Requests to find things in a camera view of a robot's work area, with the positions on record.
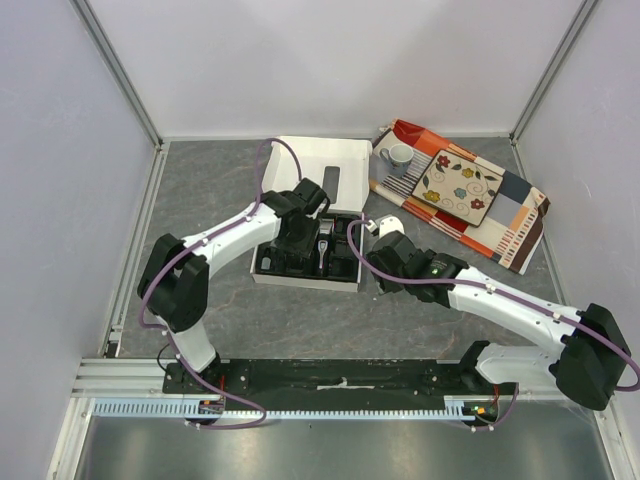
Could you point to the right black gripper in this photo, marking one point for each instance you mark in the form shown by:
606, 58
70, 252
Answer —
382, 265

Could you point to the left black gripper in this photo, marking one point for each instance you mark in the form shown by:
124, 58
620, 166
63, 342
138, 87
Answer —
306, 246

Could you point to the black silver hair clipper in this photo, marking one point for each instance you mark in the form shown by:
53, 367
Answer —
325, 233

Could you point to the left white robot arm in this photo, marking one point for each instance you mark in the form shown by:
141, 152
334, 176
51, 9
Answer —
175, 282

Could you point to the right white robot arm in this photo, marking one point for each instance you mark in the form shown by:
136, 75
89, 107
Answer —
580, 352

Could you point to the floral square plate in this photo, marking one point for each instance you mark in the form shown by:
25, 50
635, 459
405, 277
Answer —
459, 187

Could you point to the white blue mug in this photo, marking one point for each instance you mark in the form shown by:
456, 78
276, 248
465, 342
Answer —
398, 158

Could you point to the patterned colourful cloth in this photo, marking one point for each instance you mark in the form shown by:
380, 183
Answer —
513, 226

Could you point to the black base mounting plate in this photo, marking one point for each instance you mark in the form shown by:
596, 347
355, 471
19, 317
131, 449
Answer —
349, 383

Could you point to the slotted grey cable duct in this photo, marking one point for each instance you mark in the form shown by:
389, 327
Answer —
195, 409

